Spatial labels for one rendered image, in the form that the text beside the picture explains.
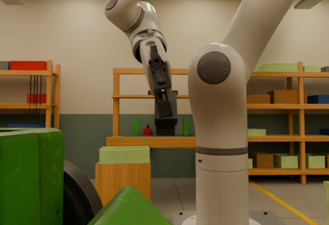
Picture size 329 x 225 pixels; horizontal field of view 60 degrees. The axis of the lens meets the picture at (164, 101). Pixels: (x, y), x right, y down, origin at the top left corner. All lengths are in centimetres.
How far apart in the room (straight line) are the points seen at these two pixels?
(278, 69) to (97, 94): 347
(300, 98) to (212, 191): 513
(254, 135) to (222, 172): 481
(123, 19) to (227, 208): 48
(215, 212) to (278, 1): 47
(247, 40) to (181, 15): 537
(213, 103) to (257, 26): 20
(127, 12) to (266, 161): 506
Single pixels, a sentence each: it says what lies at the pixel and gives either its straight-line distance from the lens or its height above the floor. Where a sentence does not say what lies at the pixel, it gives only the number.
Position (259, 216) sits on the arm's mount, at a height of 91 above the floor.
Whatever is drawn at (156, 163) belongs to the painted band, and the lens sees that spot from 573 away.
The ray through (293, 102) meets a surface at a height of 145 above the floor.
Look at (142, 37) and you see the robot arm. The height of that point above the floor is 136.
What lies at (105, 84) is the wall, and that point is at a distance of 578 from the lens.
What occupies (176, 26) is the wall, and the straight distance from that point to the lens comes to 597.
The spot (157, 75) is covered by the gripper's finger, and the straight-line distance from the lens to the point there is 55.
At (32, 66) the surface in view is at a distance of 560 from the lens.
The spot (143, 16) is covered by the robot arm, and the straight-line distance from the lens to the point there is 71.
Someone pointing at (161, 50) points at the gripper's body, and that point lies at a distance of 61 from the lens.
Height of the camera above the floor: 117
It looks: 3 degrees up
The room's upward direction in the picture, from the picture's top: straight up
